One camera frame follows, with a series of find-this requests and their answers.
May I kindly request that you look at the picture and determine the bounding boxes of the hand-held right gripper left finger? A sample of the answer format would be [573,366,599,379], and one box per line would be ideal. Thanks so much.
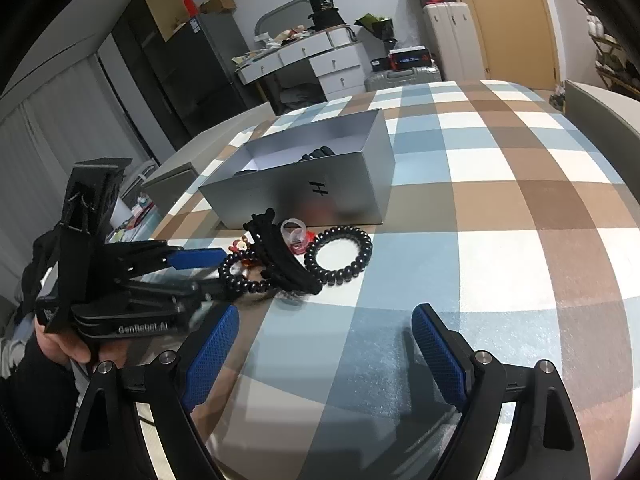
[65,302,241,480]

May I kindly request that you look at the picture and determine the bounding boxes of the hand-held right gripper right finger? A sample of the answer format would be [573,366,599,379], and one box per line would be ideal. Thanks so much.
[410,302,593,480]

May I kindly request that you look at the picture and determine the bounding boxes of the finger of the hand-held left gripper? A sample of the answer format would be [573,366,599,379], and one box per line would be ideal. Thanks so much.
[102,240,230,281]
[120,280,236,311]

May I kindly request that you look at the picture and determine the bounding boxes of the black beaded bracelet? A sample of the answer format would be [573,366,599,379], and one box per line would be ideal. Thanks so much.
[218,254,275,297]

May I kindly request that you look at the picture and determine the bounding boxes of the black hair claw clip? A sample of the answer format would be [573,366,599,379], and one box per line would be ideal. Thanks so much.
[242,207,323,296]

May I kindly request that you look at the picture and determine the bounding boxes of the silver box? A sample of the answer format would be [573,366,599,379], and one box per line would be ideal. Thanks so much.
[198,108,397,229]

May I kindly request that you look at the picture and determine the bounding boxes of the clear and red small clip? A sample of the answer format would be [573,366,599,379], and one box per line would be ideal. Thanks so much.
[280,218,308,251]

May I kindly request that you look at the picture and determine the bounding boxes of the red hair accessory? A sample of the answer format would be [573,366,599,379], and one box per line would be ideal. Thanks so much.
[292,230,316,256]

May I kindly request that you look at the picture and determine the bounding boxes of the large black spiral hair tie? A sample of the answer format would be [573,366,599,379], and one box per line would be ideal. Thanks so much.
[303,226,374,287]

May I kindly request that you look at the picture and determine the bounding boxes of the person's left forearm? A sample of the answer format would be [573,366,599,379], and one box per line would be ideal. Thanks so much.
[0,345,83,480]

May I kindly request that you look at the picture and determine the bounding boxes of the person's left hand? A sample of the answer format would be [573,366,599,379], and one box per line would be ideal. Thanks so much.
[35,319,130,366]

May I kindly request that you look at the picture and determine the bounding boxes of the grey storage bench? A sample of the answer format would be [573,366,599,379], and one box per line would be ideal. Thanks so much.
[141,101,275,211]

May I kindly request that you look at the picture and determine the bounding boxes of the white curtain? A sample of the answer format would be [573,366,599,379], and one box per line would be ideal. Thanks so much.
[0,52,176,271]

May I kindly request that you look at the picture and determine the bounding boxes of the plaid blanket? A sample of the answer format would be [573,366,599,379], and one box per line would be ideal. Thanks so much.
[150,79,640,480]

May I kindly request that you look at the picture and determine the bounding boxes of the dark wardrobe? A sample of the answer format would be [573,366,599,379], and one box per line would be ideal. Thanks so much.
[111,0,201,151]

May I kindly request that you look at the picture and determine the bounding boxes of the dark bag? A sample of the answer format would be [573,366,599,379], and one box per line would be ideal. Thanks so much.
[280,82,326,111]

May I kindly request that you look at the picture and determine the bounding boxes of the grey refrigerator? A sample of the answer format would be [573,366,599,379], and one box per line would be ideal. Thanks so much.
[165,12,261,116]

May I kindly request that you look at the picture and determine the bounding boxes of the white dressing table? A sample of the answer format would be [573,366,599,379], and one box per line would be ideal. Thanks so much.
[236,25,368,103]

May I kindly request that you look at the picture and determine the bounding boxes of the tall tan cardboard box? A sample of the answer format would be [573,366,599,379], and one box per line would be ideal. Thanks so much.
[140,0,188,41]

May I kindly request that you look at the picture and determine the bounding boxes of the arched mirror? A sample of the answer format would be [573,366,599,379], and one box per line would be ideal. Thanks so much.
[254,0,313,43]

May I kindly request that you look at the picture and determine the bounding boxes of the silver suitcase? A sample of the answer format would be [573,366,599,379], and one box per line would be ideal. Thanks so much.
[364,65,443,93]

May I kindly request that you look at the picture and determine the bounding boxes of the black hat box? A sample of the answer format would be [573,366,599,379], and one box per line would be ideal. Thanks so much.
[306,0,347,31]

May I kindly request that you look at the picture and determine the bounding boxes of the black red case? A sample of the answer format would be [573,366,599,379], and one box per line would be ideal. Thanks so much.
[389,47,432,68]

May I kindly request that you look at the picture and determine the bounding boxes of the dark wrapped bouquet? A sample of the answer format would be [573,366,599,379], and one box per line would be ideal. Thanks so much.
[355,12,396,41]

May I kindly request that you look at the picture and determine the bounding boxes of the grey bed board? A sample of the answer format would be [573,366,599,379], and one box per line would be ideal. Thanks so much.
[564,79,640,141]

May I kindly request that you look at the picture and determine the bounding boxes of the beige suitcase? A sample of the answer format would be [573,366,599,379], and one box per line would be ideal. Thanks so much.
[422,2,481,81]

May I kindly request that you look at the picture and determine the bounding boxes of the wooden door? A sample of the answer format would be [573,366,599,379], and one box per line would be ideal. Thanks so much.
[460,0,558,91]

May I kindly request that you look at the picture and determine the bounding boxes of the wooden rack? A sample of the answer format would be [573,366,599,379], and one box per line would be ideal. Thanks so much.
[580,0,640,101]

